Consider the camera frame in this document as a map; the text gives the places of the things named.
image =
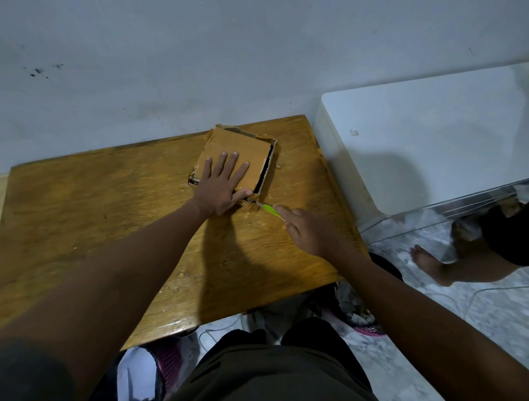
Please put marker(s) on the person's left hand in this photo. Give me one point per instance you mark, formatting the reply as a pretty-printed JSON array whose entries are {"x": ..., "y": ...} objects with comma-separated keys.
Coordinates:
[{"x": 217, "y": 194}]

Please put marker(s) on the person's right hand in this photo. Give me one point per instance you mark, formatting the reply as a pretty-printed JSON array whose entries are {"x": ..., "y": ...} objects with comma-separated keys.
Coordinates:
[{"x": 312, "y": 233}]

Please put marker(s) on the person's right fingers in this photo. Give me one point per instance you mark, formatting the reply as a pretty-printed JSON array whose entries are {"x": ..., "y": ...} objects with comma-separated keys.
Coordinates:
[{"x": 291, "y": 219}]

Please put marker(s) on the person's left middle finger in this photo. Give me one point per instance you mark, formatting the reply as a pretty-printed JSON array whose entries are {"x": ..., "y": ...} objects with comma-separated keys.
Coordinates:
[{"x": 231, "y": 164}]

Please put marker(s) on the person's left thumb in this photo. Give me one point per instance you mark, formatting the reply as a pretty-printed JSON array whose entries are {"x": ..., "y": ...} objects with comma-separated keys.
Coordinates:
[{"x": 242, "y": 195}]

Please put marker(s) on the person's left little finger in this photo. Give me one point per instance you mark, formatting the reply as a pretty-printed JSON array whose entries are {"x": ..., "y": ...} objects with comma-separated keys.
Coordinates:
[{"x": 206, "y": 168}]

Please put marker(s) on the brown cardboard box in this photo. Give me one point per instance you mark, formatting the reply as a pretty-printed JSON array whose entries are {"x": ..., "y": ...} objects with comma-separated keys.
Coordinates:
[{"x": 237, "y": 155}]

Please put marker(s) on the green utility knife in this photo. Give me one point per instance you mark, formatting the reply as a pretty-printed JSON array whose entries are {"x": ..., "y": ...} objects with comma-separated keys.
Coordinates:
[{"x": 268, "y": 209}]

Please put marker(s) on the person's left forearm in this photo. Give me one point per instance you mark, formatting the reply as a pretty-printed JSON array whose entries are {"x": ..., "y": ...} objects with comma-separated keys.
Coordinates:
[{"x": 103, "y": 289}]

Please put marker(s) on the person's right forearm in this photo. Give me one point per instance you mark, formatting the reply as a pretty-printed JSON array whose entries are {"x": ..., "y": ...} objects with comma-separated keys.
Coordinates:
[{"x": 421, "y": 330}]

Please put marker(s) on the pink and black shoe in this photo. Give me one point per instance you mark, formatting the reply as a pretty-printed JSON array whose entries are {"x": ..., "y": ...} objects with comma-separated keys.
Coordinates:
[{"x": 359, "y": 314}]

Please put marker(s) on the dark olive shorts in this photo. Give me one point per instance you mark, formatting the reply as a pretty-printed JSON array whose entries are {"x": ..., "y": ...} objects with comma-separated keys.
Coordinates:
[{"x": 272, "y": 367}]

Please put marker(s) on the white glossy refrigerator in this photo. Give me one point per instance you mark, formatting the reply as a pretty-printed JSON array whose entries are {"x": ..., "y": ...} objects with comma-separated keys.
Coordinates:
[{"x": 421, "y": 136}]

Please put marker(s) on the white and pink shoe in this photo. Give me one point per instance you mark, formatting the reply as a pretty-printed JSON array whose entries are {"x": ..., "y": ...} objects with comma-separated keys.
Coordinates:
[{"x": 140, "y": 371}]

